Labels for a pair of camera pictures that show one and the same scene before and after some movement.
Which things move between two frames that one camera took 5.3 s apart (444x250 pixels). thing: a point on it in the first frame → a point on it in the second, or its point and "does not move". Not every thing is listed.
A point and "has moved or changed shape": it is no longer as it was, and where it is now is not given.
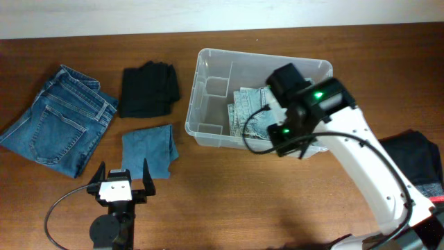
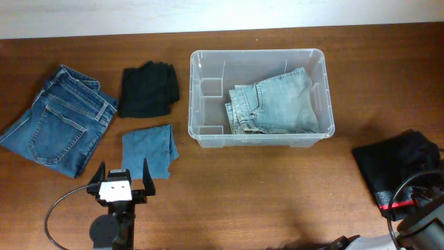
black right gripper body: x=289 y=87 → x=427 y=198
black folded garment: x=148 y=90 does not move
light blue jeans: x=252 y=112 does not move
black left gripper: x=139 y=196 does not move
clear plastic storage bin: x=231 y=104 has moved or changed shape
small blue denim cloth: x=156 y=144 does not move
